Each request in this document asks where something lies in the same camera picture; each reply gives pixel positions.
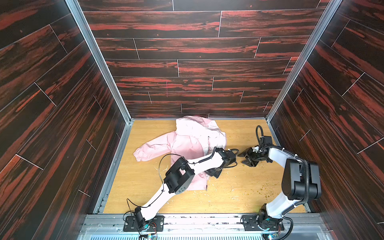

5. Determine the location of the aluminium front rail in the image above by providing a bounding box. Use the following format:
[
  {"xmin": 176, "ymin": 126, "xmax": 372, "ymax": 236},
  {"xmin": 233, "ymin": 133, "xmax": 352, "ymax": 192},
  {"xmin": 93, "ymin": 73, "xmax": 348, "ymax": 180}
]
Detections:
[{"xmin": 77, "ymin": 213, "xmax": 336, "ymax": 240}]

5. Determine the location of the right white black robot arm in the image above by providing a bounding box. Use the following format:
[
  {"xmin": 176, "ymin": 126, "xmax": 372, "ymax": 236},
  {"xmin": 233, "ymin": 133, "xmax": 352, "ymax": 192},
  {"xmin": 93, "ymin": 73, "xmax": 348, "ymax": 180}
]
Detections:
[{"xmin": 238, "ymin": 145, "xmax": 321, "ymax": 230}]

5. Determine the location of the pink zip jacket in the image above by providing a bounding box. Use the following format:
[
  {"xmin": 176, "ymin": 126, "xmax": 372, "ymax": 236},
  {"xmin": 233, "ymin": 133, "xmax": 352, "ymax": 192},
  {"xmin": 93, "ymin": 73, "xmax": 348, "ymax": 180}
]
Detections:
[{"xmin": 133, "ymin": 115, "xmax": 227, "ymax": 192}]

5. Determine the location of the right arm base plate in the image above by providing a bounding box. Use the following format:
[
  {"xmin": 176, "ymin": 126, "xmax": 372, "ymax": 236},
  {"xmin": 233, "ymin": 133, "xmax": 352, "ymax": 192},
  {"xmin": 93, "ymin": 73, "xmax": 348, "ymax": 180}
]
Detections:
[{"xmin": 241, "ymin": 215, "xmax": 285, "ymax": 232}]

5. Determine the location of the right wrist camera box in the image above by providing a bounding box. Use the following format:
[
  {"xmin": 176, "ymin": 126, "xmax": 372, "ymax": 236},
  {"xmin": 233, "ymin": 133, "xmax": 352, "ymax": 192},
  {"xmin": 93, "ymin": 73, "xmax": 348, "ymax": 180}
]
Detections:
[{"xmin": 259, "ymin": 136, "xmax": 274, "ymax": 148}]

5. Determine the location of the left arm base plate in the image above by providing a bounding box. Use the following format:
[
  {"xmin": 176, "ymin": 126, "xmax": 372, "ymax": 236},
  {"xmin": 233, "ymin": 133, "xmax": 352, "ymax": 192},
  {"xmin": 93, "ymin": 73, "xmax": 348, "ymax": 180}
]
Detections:
[{"xmin": 123, "ymin": 215, "xmax": 165, "ymax": 232}]

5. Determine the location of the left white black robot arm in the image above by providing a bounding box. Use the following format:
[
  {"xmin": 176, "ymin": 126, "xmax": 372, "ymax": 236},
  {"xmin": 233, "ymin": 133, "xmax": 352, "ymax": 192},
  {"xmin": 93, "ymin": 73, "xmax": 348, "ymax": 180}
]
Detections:
[{"xmin": 134, "ymin": 148, "xmax": 239, "ymax": 229}]

